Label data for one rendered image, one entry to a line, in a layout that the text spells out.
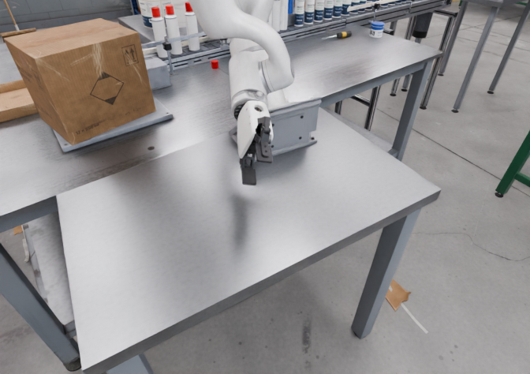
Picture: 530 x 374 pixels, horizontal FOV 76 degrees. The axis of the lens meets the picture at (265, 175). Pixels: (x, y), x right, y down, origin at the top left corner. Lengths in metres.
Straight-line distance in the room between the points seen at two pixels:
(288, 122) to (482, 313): 1.30
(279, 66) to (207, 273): 0.47
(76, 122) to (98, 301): 0.59
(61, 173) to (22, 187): 0.10
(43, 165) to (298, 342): 1.15
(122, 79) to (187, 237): 0.59
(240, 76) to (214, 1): 0.17
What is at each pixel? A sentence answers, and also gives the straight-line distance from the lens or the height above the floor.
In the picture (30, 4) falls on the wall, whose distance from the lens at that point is 6.11.
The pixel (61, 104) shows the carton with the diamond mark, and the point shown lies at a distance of 1.13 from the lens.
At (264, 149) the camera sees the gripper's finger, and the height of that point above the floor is 1.06.
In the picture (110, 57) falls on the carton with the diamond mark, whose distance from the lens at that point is 1.16.
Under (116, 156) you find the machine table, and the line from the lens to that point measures 1.12.
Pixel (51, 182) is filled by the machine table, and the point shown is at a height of 0.83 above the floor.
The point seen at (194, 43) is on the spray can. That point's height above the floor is 0.92.
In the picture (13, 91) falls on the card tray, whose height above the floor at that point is 0.83.
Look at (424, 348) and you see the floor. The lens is 1.70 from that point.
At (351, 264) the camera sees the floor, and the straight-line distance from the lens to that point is 1.82.
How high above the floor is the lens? 1.43
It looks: 39 degrees down
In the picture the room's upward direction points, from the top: straight up
